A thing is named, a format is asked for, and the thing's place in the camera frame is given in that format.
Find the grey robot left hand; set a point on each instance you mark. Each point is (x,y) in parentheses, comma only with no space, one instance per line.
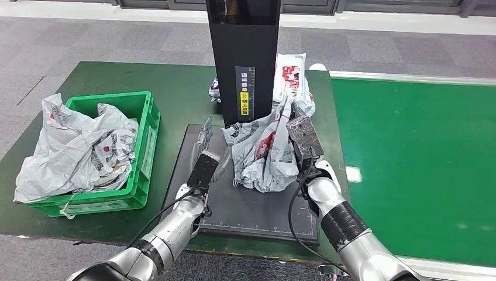
(203,139)

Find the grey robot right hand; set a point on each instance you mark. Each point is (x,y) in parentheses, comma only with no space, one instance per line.
(296,110)

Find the grey parcel with black stripes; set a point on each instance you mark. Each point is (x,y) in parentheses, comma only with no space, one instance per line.
(263,155)

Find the plain grey parcel bag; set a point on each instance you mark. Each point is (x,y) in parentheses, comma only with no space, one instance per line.
(116,175)

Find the large grey parcel red logo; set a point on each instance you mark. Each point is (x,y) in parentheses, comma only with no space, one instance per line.
(66,155)

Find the white parcel with red print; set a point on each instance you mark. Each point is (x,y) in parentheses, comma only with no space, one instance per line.
(290,77)

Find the white round conveyor cap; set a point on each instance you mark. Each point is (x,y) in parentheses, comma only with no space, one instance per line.
(317,67)

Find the small white parcel black marks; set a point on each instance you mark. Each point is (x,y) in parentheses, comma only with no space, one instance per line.
(214,91)

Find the black inbound scanner machine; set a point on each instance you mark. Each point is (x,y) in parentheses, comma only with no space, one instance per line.
(248,77)

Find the green conveyor belt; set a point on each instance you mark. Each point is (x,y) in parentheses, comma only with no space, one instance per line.
(418,155)

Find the green plastic crate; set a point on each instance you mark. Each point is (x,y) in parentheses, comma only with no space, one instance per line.
(147,155)

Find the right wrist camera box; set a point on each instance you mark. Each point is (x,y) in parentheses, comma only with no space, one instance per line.
(306,139)

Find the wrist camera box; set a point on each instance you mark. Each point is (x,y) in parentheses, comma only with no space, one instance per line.
(203,170)
(306,139)

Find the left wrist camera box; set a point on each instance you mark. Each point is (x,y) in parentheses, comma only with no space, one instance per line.
(203,170)

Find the grey window frame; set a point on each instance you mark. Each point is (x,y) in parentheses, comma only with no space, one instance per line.
(310,6)

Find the metal conveyor bracket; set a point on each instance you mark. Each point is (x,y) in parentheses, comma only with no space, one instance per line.
(329,271)

